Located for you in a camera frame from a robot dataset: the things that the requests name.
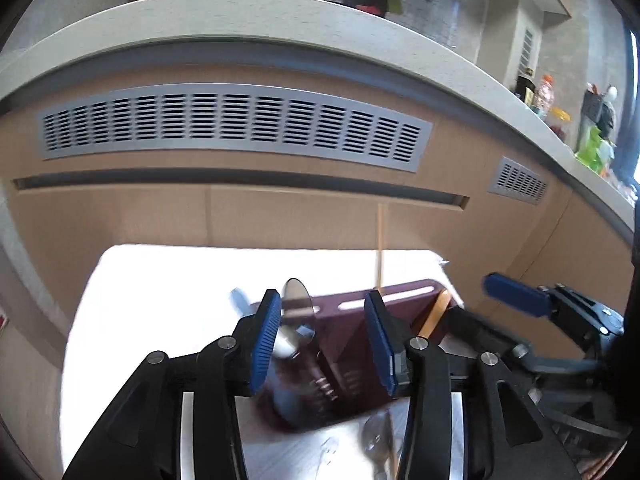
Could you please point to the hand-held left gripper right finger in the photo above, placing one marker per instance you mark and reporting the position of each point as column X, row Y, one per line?
column 378, row 342

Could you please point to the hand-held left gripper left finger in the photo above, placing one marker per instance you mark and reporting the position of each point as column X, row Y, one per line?
column 265, row 342

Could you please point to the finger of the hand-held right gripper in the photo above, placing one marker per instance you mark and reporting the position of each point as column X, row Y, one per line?
column 515, row 293
column 565, row 365

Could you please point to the maroon plastic utensil holder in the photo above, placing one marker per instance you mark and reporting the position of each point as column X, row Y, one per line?
column 345, row 342

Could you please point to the blue-grey plastic spoon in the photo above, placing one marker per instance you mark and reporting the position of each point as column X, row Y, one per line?
column 239, row 301

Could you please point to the wooden spoon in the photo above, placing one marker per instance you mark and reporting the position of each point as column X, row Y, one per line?
column 435, row 316

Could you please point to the white textured cloth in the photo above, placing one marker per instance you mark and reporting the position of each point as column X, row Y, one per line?
column 175, row 285

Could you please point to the short grey vent grille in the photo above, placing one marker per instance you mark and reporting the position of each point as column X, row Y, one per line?
column 520, row 180

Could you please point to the green plastic bag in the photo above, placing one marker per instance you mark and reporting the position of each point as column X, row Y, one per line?
column 592, row 147

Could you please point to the yellow-lidded jar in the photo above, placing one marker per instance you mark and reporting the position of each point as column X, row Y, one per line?
column 559, row 122

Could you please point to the orange-capped bottle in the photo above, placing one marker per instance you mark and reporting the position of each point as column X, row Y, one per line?
column 543, row 95

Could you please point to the dark food package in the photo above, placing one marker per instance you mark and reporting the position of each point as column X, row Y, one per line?
column 524, row 89

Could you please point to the long grey vent grille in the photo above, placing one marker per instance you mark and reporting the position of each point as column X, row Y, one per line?
column 225, row 127

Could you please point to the window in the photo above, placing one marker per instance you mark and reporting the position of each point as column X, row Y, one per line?
column 634, row 110

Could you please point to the grey stone countertop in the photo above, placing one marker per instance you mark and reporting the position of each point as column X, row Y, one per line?
column 250, row 15

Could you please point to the white wall vent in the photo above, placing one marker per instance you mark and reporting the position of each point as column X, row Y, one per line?
column 527, row 47

